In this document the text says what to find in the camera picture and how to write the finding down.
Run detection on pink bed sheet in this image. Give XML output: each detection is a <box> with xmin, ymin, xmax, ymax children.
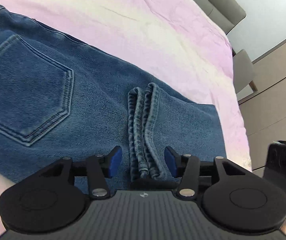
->
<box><xmin>0</xmin><ymin>0</ymin><xmax>253</xmax><ymax>232</ymax></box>

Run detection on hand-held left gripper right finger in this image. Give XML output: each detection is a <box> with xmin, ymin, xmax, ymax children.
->
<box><xmin>164</xmin><ymin>146</ymin><xmax>254</xmax><ymax>199</ymax></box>

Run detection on grey padded headboard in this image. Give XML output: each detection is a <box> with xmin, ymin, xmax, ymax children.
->
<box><xmin>172</xmin><ymin>0</ymin><xmax>247</xmax><ymax>35</ymax></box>

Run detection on blue denim pants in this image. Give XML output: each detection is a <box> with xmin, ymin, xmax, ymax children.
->
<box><xmin>0</xmin><ymin>4</ymin><xmax>227</xmax><ymax>191</ymax></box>

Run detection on grey chair with wooden legs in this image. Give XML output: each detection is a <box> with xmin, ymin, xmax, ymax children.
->
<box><xmin>232</xmin><ymin>49</ymin><xmax>258</xmax><ymax>102</ymax></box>

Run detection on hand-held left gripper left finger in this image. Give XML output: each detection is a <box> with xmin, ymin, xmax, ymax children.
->
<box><xmin>34</xmin><ymin>146</ymin><xmax>123</xmax><ymax>199</ymax></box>

